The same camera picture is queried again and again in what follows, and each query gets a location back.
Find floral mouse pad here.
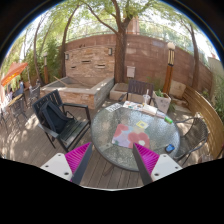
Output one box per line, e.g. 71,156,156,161
112,124,150,149

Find black wire patio chair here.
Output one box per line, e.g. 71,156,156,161
174,117,208,162

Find curved wooden bench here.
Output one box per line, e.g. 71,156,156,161
183,86,224,158

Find clear plastic drink cup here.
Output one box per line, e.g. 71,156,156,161
143,89,151,104

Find yellow square card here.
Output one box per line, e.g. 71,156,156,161
136,121,149,129

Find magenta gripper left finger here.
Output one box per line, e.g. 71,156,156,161
40,142,94,186

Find wooden lamp post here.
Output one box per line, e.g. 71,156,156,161
162,42,175,94

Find orange patio umbrella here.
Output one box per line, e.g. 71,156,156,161
1,62,28,86

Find black metal chair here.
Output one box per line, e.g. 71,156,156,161
29,84,40,104

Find central tree trunk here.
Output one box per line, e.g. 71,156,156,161
114,28,126,83

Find round glass patio table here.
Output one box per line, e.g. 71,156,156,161
91,105,180,172

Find green marker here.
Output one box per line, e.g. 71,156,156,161
164,116,173,124

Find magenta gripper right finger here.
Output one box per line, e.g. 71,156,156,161
132,142,183,186

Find blue computer mouse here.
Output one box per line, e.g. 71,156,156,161
165,144,175,153

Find dark wooden chair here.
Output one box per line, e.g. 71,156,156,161
118,79,154,102

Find stack of papers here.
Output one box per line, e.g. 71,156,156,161
123,101,157,115

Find white square planter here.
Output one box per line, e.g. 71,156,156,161
153,91,171,113

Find black slatted patio chair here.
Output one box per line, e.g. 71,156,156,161
32,90,91,152

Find black backpack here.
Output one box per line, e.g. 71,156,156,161
39,101,72,134

